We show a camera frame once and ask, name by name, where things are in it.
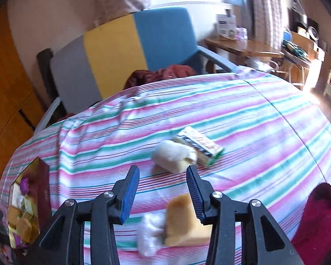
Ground cluttered wooden shelf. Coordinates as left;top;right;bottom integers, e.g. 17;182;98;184
281;0;331;91

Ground large yellow sponge block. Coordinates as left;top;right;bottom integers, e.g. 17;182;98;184
165;193;213;247

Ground cream cloth roll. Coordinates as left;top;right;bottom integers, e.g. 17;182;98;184
151;139;198;173

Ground person's red clothing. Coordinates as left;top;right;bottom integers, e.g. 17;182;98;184
291;183;331;265

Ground white carton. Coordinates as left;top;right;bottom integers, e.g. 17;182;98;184
216;14;237;40

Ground small green box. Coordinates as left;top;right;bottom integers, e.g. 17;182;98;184
19;197;35;217

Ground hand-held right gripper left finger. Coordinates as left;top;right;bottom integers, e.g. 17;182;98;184
30;166;140;265

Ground checked curtain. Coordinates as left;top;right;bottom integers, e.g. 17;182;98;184
243;0;283;51

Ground purple snack packet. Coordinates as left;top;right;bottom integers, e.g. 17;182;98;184
19;177;31;195
12;233;25;247

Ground wooden wardrobe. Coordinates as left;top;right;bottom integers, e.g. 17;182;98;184
0;4;46;199

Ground white plastic bag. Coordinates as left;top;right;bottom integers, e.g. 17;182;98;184
137;212;167;257

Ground grey yellow blue chair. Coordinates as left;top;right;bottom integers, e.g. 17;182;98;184
36;7;238;133

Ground dark red cloth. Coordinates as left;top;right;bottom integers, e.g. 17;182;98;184
124;64;197;90

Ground gold cardboard box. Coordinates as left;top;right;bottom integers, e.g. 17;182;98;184
6;157;52;247

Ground small yellow sponge block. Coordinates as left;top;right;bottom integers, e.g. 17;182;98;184
15;218;34;243

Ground wooden side table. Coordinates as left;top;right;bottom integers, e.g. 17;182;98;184
204;37;284;74

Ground pink green striped sheet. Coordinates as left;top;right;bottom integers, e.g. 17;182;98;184
0;66;331;265

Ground green white snack packet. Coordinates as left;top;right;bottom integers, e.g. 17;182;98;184
172;125;224;167

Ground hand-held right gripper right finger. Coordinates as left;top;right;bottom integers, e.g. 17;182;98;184
186;165;304;265

